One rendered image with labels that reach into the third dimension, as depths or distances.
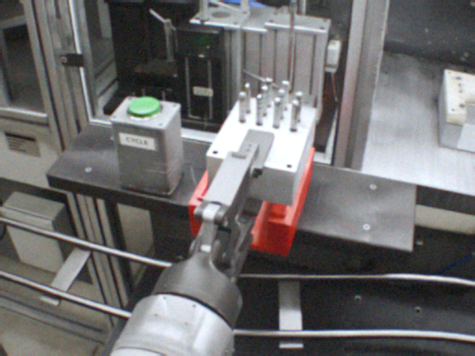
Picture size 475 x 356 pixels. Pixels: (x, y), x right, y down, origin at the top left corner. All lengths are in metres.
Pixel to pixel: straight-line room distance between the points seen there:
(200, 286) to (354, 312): 0.51
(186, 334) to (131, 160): 0.37
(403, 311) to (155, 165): 0.48
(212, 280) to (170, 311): 0.05
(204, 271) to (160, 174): 0.30
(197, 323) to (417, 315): 0.58
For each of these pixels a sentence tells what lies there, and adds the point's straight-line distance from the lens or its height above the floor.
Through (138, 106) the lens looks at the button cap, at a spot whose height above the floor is 1.04.
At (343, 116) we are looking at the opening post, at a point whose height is 1.00.
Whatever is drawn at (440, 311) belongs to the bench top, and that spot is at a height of 0.68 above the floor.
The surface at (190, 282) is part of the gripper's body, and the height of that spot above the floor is 1.07.
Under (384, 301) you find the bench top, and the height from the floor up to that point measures 0.68.
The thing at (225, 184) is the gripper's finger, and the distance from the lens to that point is 0.47.
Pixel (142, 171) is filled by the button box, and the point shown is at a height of 0.95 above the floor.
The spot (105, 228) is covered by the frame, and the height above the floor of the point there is 0.65.
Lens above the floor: 1.40
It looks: 40 degrees down
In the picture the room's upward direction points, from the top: straight up
